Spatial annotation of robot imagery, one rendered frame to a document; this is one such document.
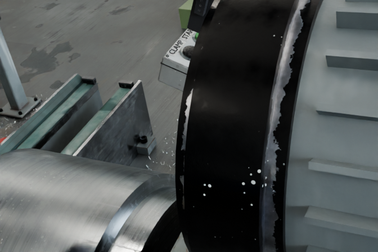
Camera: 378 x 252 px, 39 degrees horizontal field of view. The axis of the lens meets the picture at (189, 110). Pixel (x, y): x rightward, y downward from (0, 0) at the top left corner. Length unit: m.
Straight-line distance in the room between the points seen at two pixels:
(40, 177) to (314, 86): 0.32
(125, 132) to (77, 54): 0.54
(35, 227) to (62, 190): 0.04
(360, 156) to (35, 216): 0.30
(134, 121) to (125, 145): 0.05
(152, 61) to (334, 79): 1.19
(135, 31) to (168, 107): 0.44
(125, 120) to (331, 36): 0.80
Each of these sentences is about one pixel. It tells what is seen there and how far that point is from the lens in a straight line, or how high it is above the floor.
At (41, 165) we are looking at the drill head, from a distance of 0.52.
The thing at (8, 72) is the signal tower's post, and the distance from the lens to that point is 1.28.
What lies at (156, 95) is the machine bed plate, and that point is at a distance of 1.25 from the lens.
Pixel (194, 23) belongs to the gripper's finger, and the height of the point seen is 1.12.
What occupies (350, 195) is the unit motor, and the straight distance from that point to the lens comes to 0.22.
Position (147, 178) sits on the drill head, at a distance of 0.47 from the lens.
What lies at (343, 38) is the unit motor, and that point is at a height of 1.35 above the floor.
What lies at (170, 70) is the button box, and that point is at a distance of 0.83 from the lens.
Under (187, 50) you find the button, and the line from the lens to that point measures 0.83.
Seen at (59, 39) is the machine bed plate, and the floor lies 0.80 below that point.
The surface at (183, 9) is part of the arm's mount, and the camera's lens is 1.52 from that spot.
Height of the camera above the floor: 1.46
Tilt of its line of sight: 34 degrees down
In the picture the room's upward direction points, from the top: 9 degrees counter-clockwise
